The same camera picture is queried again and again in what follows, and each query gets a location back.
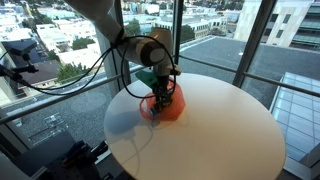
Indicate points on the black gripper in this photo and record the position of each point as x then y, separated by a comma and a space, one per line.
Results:
163, 95

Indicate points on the black perforated equipment base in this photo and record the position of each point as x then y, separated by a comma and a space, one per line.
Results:
61, 158

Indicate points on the orange translucent plastic bag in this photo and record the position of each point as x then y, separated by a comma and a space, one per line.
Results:
170, 113

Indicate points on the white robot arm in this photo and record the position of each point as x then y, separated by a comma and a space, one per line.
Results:
152, 50

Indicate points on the camera on clamp mount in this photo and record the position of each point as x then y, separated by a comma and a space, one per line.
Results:
19, 51

